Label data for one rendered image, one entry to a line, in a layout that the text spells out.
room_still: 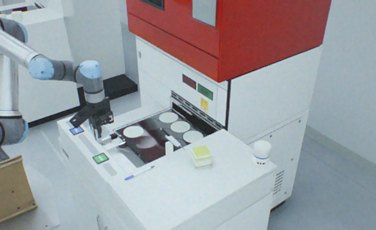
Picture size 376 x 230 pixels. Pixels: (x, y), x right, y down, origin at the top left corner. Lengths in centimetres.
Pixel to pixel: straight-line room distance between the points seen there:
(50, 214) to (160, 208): 50
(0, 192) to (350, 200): 232
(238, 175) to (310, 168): 168
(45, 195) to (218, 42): 100
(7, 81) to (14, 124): 18
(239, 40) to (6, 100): 102
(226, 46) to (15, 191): 104
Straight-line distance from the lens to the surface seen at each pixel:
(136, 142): 184
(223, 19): 154
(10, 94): 175
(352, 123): 324
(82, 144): 178
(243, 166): 161
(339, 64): 313
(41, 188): 182
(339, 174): 322
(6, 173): 160
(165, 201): 145
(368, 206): 303
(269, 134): 214
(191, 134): 188
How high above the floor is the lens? 201
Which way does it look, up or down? 33 degrees down
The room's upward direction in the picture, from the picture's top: straight up
